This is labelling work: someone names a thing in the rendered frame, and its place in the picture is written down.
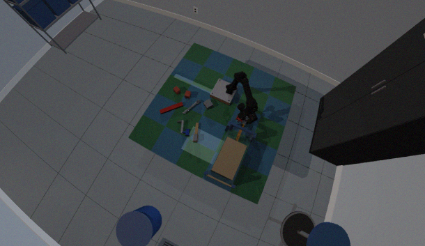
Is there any red rectangular bar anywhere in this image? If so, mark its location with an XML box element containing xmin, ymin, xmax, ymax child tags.
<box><xmin>160</xmin><ymin>102</ymin><xmax>183</xmax><ymax>114</ymax></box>

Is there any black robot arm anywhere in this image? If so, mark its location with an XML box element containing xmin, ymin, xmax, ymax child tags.
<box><xmin>226</xmin><ymin>71</ymin><xmax>258</xmax><ymax>122</ymax></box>

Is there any grey rod with square end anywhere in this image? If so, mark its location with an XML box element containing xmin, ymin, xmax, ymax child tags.
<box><xmin>183</xmin><ymin>99</ymin><xmax>201</xmax><ymax>114</ymax></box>

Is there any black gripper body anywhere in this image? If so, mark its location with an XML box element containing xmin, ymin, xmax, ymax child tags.
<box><xmin>238</xmin><ymin>102</ymin><xmax>254</xmax><ymax>124</ymax></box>

